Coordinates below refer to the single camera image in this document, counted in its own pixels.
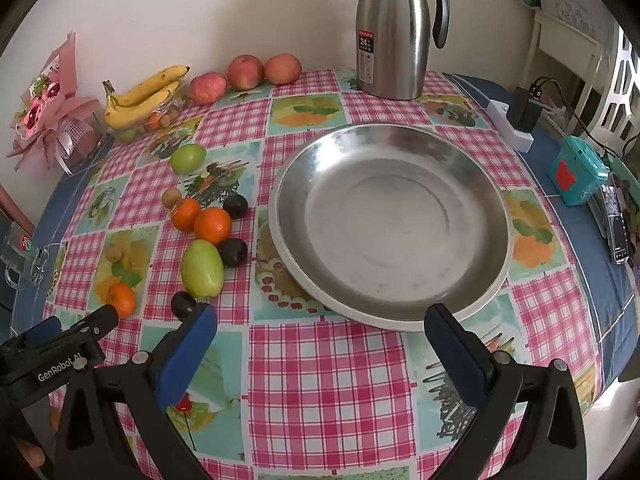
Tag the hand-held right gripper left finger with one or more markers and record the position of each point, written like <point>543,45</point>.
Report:
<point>185,355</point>

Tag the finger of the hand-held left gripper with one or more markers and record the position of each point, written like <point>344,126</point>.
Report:
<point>102,319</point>
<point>45,330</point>

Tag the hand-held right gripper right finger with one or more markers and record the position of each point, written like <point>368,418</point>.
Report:
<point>457,350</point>

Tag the dark purple plum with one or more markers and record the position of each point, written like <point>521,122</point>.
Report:
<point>183,304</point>
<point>235,206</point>
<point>233,252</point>

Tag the green jujube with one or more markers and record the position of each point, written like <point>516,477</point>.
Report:
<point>201,268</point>
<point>188,158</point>

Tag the brown kiwi fruit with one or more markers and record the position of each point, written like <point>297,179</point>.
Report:
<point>171,197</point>

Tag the stainless steel plate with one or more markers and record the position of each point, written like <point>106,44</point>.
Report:
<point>390,220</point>

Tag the person's left hand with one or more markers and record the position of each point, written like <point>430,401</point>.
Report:
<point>31,452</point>

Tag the clear glass mug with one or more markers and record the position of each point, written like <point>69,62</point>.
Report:
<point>25,255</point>

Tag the pink plaid fruit-print tablecloth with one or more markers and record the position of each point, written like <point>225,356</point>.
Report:
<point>325,385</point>

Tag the small green fruit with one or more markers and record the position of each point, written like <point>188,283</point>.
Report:
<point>127,135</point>

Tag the black phone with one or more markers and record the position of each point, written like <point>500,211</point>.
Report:
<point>617,230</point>

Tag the small orange mandarin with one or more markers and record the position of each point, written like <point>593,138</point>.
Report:
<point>153,121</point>

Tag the clear plastic fruit container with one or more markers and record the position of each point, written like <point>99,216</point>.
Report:
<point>167,122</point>

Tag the yellow banana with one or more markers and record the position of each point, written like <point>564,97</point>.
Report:
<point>135,110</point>
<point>150,85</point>

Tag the small brown fruit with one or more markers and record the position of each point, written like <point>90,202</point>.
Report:
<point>171,116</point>

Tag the teal box with red label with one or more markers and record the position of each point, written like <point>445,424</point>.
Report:
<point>580,170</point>

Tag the white power strip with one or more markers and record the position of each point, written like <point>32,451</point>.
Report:
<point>500,120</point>

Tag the black charger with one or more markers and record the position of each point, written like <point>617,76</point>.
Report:
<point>525,110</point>

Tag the red apple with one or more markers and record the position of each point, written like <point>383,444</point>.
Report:
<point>246,72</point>
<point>282,68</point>
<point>207,88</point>

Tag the white lattice chair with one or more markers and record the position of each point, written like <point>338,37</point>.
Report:
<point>620,90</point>

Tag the stainless steel thermos jug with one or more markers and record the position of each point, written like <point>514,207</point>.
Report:
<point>390,35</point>

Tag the white printed box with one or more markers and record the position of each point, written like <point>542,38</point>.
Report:
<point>575,5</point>

